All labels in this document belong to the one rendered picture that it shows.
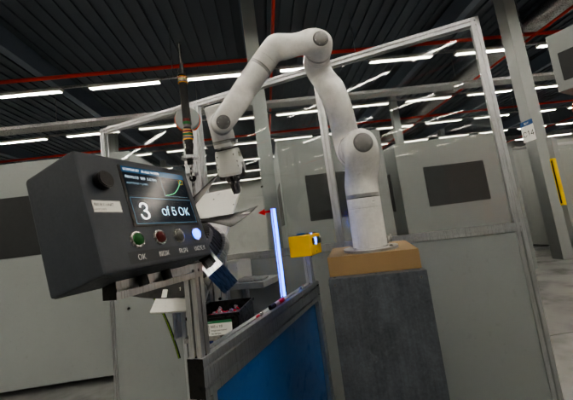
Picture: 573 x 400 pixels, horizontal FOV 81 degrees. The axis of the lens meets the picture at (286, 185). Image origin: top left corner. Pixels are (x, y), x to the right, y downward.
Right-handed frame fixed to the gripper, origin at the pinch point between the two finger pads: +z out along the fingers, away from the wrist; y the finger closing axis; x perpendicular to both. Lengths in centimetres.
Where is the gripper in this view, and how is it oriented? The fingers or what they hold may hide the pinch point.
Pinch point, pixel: (235, 188)
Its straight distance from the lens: 129.8
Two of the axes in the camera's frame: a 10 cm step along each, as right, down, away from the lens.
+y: -9.4, 1.6, 3.1
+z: 2.2, 9.6, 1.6
